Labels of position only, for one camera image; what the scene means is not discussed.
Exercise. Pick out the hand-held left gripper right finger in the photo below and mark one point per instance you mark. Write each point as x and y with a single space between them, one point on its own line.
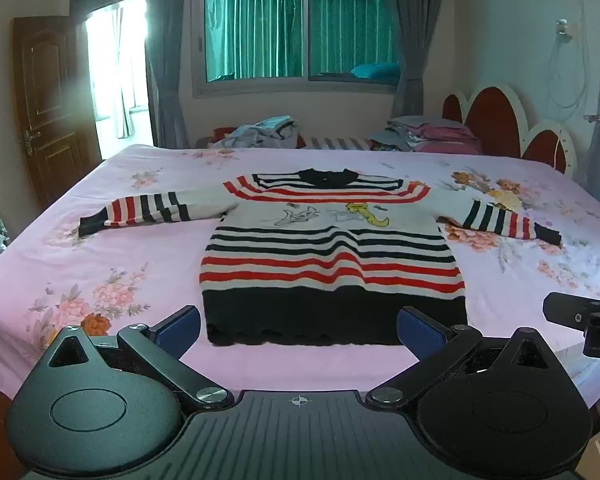
420 332

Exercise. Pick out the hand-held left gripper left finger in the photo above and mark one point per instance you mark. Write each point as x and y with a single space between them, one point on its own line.
180 330

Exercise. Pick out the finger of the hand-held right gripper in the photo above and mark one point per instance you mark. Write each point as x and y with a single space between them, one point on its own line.
565 310

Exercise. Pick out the striped knit sweater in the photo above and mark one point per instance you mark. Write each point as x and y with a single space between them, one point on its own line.
330 260

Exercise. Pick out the pile of crumpled grey clothes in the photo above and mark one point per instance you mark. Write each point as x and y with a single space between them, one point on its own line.
265 132

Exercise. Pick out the bed with pink floral sheet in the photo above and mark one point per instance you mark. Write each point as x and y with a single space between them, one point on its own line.
130 260

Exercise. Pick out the stack of folded bedding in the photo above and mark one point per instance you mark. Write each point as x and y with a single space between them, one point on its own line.
425 135

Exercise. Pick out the red and white headboard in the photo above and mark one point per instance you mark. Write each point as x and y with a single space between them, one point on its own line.
495 120

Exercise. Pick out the striped cloth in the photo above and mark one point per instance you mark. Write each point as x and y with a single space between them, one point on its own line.
337 143

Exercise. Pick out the grey curtain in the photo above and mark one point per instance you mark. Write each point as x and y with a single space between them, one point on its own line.
415 35
167 85

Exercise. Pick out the brown wooden door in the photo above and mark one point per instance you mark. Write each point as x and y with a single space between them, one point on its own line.
50 110

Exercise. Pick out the teal cushion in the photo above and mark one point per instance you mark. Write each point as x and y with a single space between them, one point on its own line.
375 71

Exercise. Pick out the sliding glass window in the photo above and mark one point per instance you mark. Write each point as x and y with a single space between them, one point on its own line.
255 35

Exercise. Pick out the metal wall bracket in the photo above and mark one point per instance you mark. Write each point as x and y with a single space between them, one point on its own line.
595 117

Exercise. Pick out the white wall hook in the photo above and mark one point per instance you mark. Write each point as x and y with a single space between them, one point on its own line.
564 29

